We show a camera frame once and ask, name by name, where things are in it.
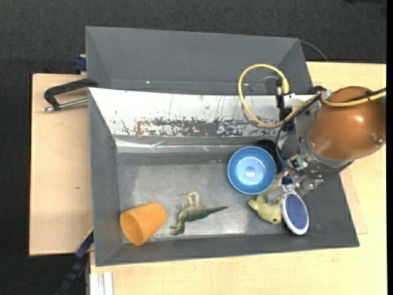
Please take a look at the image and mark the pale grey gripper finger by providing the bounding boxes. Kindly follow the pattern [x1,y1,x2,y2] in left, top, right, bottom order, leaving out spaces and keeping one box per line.
[265,183,298,205]

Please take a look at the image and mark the yellow-green toy frog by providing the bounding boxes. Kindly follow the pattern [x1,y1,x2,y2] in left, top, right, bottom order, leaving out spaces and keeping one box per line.
[247,172,286,225]

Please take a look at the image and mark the blue and white oval brush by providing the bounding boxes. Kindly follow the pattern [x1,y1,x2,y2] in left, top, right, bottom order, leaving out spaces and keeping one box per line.
[281,192,310,236]

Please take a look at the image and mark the blue bowl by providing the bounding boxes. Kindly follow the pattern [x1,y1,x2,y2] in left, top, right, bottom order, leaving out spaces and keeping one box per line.
[227,146,278,196]

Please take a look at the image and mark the green toy dinosaur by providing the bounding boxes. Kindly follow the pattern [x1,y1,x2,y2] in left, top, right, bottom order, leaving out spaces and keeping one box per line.
[169,191,229,236]

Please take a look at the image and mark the grey metal bin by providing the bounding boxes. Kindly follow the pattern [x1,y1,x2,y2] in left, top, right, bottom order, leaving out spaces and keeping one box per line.
[84,25,360,267]

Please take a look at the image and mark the orange plastic cup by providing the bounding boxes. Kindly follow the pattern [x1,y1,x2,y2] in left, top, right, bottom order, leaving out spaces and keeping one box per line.
[119,202,168,246]

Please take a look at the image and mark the pale wood flat board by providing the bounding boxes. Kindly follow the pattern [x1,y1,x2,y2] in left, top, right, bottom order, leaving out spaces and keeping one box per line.
[29,72,368,256]

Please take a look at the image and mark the black cylinder on white bracket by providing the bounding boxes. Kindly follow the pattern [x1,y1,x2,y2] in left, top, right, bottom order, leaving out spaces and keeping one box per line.
[274,79,319,124]

